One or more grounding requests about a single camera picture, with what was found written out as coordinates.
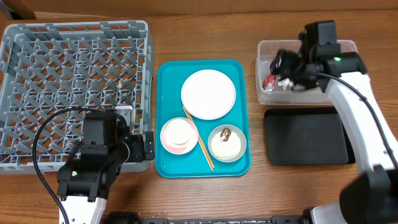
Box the white tissue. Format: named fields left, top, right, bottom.
left=277, top=78, right=294, bottom=91

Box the red snack wrapper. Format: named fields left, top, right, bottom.
left=262, top=73, right=277, bottom=91

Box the grey bowl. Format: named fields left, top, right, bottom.
left=208, top=124, right=247, bottom=162

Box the brown food piece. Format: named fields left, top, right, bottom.
left=220, top=128, right=231, bottom=141

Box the white cup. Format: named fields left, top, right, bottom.
left=165, top=118, right=193, bottom=145

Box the white rice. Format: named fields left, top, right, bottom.
left=210, top=131, right=241, bottom=161

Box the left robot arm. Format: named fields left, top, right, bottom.
left=57, top=106, right=155, bottom=223

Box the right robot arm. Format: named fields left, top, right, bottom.
left=270, top=21, right=397, bottom=224

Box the clear plastic bin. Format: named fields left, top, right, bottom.
left=255, top=39, right=364, bottom=106

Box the wooden chopstick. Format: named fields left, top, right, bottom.
left=183, top=106, right=215, bottom=170
left=182, top=107, right=214, bottom=172

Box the teal plastic tray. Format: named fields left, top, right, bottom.
left=155, top=59, right=251, bottom=179

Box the black tray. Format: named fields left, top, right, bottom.
left=264, top=107, right=356, bottom=166

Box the large white plate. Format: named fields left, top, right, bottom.
left=181, top=69, right=236, bottom=120

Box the grey dish rack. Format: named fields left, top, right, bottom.
left=1, top=20, right=155, bottom=174

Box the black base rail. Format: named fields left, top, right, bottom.
left=101, top=212, right=310, bottom=224

